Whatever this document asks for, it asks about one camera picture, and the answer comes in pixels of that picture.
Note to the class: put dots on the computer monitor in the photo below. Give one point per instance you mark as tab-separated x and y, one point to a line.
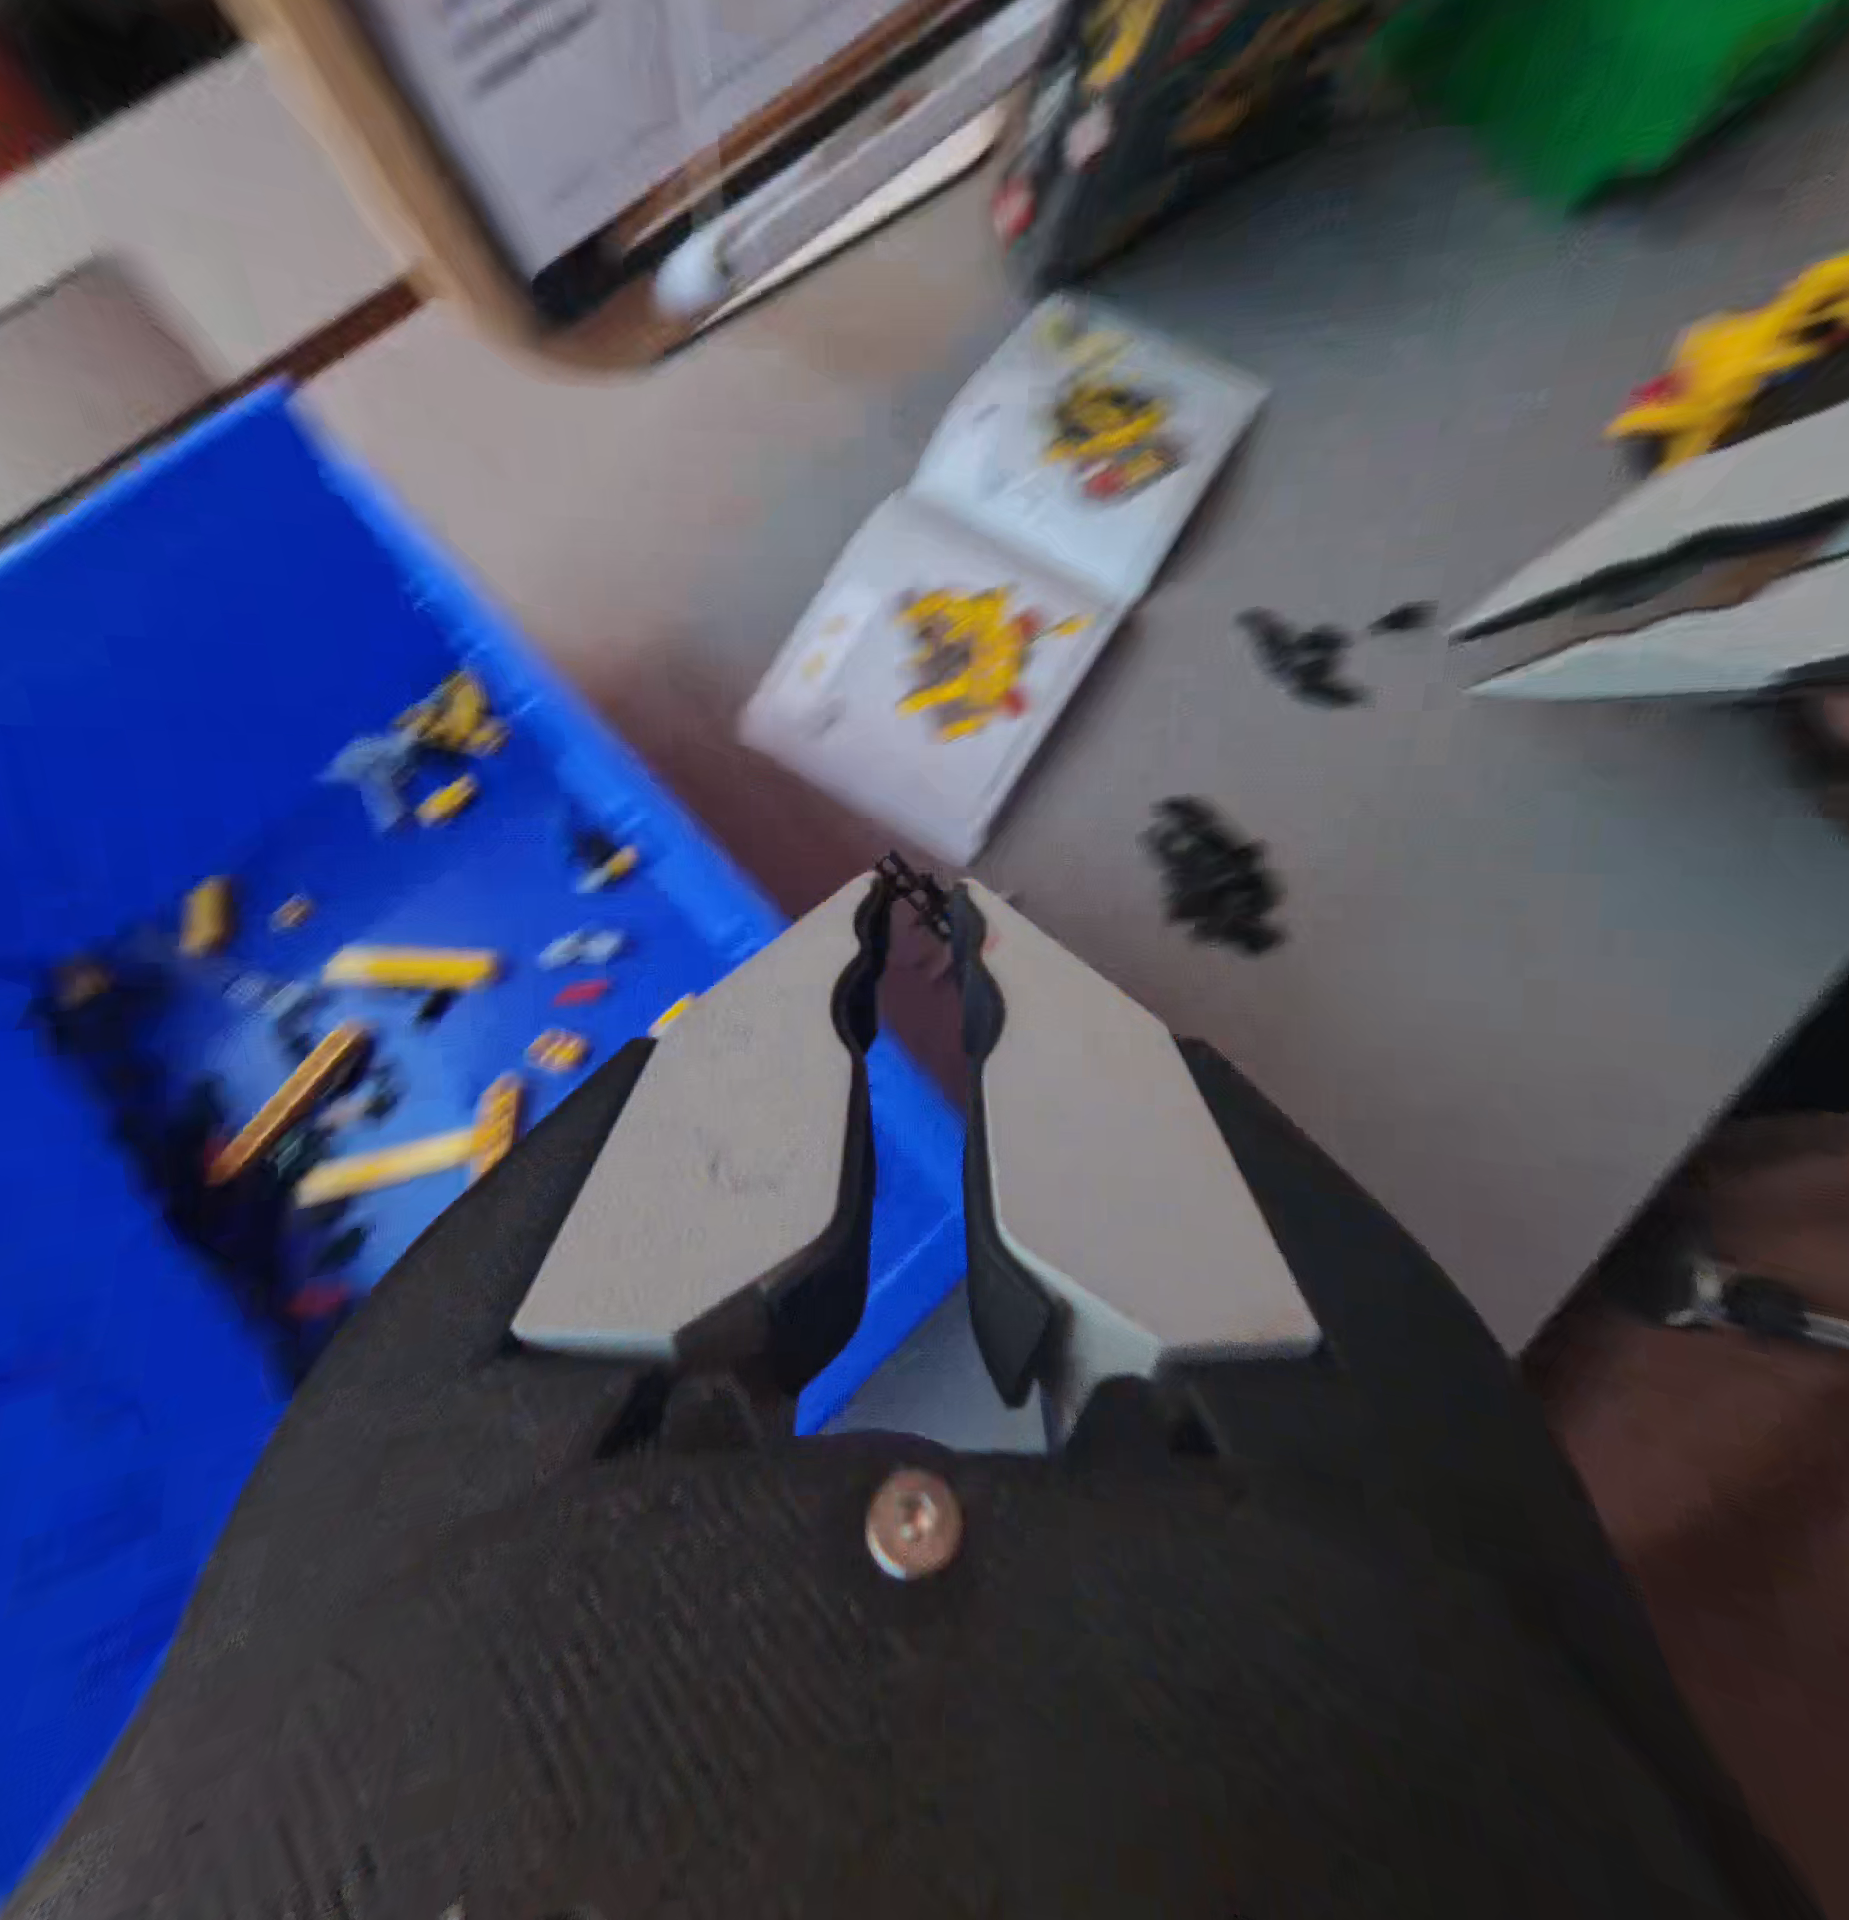
564	121

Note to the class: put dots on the silver monitor stand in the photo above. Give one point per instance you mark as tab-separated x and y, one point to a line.
849	193

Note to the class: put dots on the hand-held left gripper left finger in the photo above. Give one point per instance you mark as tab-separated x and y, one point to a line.
715	1140

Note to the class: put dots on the green plastic bin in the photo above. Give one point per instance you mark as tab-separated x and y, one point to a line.
1599	76

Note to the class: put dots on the loose lego pieces heap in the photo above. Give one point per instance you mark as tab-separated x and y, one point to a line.
406	967

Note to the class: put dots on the black lego track link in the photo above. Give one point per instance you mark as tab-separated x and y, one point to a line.
1405	616
917	894

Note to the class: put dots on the open lego instruction booklet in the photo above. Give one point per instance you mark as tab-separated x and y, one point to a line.
998	449

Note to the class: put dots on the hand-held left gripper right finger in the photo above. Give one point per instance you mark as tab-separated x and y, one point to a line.
1131	1186

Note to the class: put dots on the silver metal bar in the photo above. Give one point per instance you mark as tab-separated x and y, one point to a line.
1762	1305

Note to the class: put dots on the pile of black track links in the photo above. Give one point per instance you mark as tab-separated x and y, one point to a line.
1207	876

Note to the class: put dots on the blue plastic bin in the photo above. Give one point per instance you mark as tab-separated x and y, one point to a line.
143	674

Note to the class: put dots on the yellow lego bulldozer model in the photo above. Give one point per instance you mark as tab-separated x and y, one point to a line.
1733	360

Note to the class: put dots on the dark lego set box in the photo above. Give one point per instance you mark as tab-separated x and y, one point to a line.
1163	104

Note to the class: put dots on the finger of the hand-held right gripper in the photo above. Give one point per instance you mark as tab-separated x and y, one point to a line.
1733	645
1749	498

